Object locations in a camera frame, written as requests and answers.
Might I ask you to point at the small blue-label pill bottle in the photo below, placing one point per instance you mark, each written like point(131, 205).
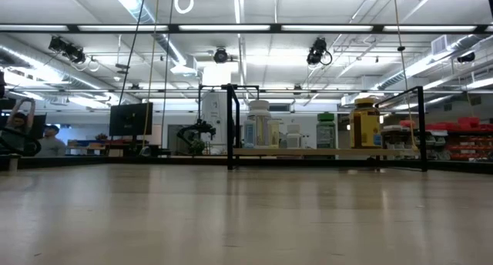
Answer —
point(249, 136)

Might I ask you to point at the large white medicine bottle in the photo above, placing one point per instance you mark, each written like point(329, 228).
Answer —
point(259, 111)

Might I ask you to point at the small white pill bottle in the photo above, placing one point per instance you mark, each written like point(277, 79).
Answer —
point(293, 139)

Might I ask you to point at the green medicine bottle green cap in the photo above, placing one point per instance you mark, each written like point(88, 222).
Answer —
point(326, 134)

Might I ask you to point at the amber bottle yellow cap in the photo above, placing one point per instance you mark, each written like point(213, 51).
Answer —
point(364, 126)

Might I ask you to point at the black background robot arm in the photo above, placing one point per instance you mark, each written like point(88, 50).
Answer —
point(200, 127)

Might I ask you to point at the wooden shelf board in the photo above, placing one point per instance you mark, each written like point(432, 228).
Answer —
point(327, 152)

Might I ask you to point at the white cabinet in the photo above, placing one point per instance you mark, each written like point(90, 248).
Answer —
point(213, 118)

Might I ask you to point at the small green plant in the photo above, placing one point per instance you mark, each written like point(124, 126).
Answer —
point(197, 146)

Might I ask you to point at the black background monitor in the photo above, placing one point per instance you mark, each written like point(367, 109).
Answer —
point(131, 118)

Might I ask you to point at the black overhead light bar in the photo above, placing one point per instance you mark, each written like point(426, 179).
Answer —
point(173, 28)

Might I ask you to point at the background workbench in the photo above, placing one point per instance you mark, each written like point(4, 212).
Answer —
point(115, 147)

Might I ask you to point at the person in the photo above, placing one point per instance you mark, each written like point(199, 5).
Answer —
point(52, 145)
point(19, 122)

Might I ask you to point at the red storage bins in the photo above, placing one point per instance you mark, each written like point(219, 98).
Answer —
point(462, 126)

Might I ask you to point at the black ceiling fixture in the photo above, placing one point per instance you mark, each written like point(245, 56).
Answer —
point(466, 58)

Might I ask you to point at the black metal shelf frame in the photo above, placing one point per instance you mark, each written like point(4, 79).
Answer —
point(230, 122)

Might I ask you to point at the black overhead camera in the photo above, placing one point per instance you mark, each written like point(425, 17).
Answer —
point(220, 56)

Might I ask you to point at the black aluminium table frame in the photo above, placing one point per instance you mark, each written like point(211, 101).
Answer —
point(115, 162)

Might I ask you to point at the silver ventilation duct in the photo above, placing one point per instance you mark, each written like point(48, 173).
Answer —
point(131, 3)

